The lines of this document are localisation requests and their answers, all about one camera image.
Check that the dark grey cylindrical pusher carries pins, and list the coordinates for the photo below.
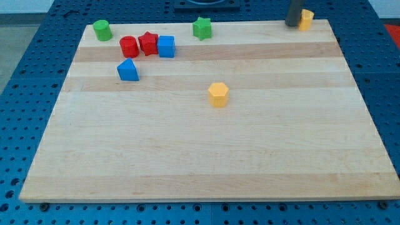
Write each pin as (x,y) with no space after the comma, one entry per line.
(294,12)

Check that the yellow hexagon block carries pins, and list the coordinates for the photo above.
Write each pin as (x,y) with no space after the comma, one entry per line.
(218,94)

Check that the yellow block at corner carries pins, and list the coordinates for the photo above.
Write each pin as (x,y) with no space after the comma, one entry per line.
(305,20)

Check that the green star block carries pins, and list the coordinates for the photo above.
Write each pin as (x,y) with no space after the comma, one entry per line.
(202,29)

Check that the wooden board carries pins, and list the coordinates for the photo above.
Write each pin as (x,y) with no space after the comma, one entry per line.
(295,127)

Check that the blue cube block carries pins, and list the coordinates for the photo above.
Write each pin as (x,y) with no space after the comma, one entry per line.
(166,46)

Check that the red star block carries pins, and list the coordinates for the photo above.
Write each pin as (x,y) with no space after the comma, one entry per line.
(148,43)

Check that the red cylinder block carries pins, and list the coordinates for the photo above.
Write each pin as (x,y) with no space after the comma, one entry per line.
(129,47)

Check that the blue triangle block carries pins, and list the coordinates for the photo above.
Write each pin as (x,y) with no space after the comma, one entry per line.
(127,71)

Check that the green cylinder block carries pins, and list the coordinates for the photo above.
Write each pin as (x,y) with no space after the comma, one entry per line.
(102,30)

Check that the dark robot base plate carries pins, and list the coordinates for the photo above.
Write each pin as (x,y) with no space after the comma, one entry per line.
(184,5)

